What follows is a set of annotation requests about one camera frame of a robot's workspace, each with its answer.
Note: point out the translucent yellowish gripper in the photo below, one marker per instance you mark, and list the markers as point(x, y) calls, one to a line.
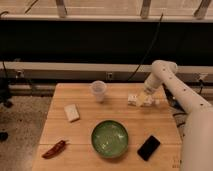
point(144, 99)

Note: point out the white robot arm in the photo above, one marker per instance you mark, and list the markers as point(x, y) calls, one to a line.
point(197, 146)

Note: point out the green ceramic bowl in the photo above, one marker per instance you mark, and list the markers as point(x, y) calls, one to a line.
point(109, 139)

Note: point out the clear plastic cup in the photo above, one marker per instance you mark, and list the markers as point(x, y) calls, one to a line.
point(98, 89)

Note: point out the black smartphone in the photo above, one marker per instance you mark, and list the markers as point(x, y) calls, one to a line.
point(148, 148)

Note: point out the white sponge block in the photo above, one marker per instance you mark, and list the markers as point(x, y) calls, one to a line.
point(71, 112)

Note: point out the red chili pepper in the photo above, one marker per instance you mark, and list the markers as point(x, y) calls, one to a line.
point(55, 150)

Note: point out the metal wall rail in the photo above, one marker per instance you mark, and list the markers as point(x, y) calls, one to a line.
point(74, 71)

